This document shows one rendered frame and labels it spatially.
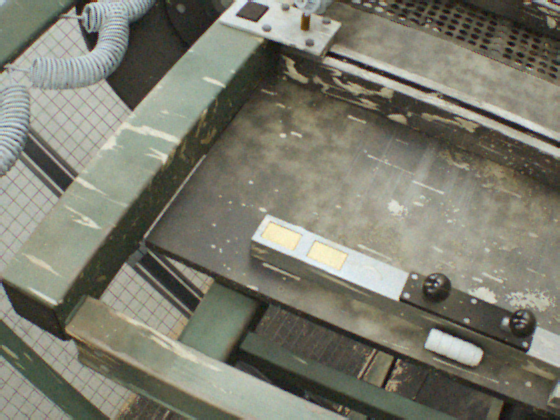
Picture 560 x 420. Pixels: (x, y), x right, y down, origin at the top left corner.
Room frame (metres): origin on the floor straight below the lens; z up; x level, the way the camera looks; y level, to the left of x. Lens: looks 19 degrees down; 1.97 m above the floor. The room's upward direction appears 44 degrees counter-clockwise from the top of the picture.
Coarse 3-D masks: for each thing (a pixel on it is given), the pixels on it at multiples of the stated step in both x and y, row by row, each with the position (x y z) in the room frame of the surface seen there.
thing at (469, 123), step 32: (256, 0) 1.26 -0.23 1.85; (256, 32) 1.19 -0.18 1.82; (288, 32) 1.18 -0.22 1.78; (320, 32) 1.17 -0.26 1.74; (288, 64) 1.21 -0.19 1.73; (320, 64) 1.17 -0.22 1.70; (352, 64) 1.17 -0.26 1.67; (384, 64) 1.15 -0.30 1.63; (352, 96) 1.16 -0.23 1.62; (384, 96) 1.12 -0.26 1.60; (416, 96) 1.08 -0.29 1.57; (448, 96) 1.08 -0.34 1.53; (416, 128) 1.11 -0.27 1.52; (448, 128) 1.07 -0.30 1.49; (480, 128) 1.03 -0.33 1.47; (512, 128) 1.02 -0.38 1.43; (544, 128) 1.00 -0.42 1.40; (512, 160) 1.02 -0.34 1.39; (544, 160) 0.97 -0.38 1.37
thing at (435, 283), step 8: (424, 280) 0.74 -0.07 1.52; (432, 280) 0.72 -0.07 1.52; (440, 280) 0.72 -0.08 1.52; (448, 280) 0.72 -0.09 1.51; (424, 288) 0.73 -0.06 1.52; (432, 288) 0.72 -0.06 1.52; (440, 288) 0.71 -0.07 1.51; (448, 288) 0.72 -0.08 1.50; (424, 296) 0.73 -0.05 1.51; (432, 296) 0.72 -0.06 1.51; (440, 296) 0.71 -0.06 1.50; (448, 296) 0.72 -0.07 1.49
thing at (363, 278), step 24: (264, 240) 0.93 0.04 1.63; (312, 240) 0.92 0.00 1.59; (288, 264) 0.92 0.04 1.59; (312, 264) 0.89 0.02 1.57; (360, 264) 0.88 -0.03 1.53; (384, 264) 0.88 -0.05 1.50; (336, 288) 0.89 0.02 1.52; (360, 288) 0.86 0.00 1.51; (384, 288) 0.85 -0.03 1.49; (408, 312) 0.83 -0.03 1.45; (456, 336) 0.80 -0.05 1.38; (480, 336) 0.77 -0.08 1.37; (552, 336) 0.74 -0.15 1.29; (504, 360) 0.76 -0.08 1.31; (528, 360) 0.74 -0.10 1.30; (552, 360) 0.72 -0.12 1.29
